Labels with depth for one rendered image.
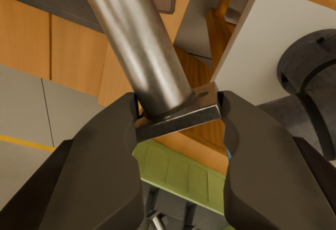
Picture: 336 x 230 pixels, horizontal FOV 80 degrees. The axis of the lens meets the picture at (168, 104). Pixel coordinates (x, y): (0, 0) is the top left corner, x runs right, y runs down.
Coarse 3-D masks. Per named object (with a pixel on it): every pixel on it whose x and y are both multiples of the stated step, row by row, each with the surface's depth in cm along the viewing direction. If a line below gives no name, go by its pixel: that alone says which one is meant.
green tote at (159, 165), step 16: (144, 144) 74; (160, 144) 78; (144, 160) 69; (160, 160) 72; (176, 160) 76; (192, 160) 80; (144, 176) 64; (160, 176) 67; (176, 176) 71; (192, 176) 74; (208, 176) 79; (224, 176) 83; (176, 192) 66; (192, 192) 69; (208, 192) 72; (208, 208) 69
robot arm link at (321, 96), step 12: (324, 72) 33; (312, 84) 34; (324, 84) 32; (300, 96) 32; (312, 96) 30; (324, 96) 29; (312, 108) 29; (324, 108) 28; (312, 120) 29; (324, 120) 28; (324, 132) 28; (324, 144) 28; (324, 156) 29
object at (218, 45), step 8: (224, 0) 96; (216, 8) 104; (224, 8) 98; (208, 16) 113; (216, 16) 101; (240, 16) 58; (208, 24) 104; (216, 24) 87; (224, 24) 92; (232, 24) 105; (208, 32) 96; (216, 32) 78; (224, 32) 80; (232, 32) 62; (216, 40) 73; (224, 40) 70; (216, 48) 69; (224, 48) 63; (216, 56) 66; (216, 64) 63
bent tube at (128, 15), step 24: (96, 0) 9; (120, 0) 9; (144, 0) 9; (120, 24) 9; (144, 24) 9; (120, 48) 10; (144, 48) 9; (168, 48) 10; (144, 72) 10; (168, 72) 10; (144, 96) 10; (168, 96) 10; (192, 96) 11; (216, 96) 10; (144, 120) 11; (168, 120) 10; (192, 120) 10
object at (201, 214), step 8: (192, 208) 88; (200, 208) 87; (192, 216) 85; (200, 216) 86; (208, 216) 88; (216, 216) 90; (192, 224) 83; (200, 224) 85; (208, 224) 87; (216, 224) 89
